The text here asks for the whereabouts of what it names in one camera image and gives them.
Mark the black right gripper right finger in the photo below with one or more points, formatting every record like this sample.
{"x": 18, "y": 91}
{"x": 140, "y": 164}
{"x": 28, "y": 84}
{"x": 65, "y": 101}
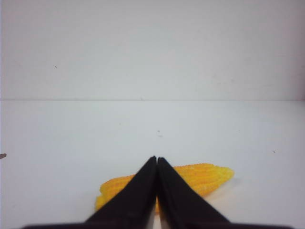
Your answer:
{"x": 179, "y": 204}

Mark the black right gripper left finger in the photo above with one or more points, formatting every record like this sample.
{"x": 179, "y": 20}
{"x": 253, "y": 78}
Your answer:
{"x": 135, "y": 203}

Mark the yellow corn cob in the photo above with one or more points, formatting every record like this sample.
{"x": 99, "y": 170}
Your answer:
{"x": 203, "y": 178}

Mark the small brown scrap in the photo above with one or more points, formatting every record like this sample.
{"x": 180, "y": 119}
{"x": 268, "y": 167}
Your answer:
{"x": 2, "y": 156}

